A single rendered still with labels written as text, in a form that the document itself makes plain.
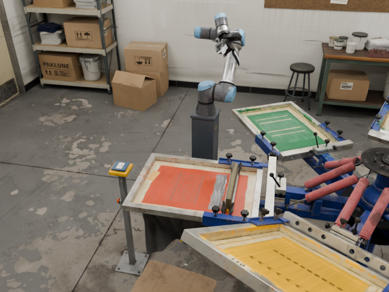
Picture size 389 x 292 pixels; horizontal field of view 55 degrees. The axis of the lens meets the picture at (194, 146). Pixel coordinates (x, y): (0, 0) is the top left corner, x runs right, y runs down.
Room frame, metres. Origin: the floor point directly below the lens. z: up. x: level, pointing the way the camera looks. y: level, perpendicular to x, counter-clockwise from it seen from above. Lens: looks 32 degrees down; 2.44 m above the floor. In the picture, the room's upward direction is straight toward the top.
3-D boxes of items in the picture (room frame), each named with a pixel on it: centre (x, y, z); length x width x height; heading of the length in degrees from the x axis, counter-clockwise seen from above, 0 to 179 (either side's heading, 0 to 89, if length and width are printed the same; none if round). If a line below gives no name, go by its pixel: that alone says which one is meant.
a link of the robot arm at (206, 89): (2.49, -0.09, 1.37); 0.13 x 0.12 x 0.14; 72
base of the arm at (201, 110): (2.49, -0.08, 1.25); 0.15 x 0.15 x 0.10
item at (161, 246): (1.71, 0.08, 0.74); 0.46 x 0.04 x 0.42; 78
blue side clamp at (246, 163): (2.12, -0.31, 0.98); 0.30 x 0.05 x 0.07; 78
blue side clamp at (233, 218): (1.57, -0.20, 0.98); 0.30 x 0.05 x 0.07; 78
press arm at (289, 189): (1.78, -0.57, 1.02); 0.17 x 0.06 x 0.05; 78
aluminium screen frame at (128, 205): (1.90, -0.02, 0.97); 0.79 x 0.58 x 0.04; 78
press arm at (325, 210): (1.81, -0.44, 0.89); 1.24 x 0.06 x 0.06; 78
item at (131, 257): (2.13, 0.51, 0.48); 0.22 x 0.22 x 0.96; 78
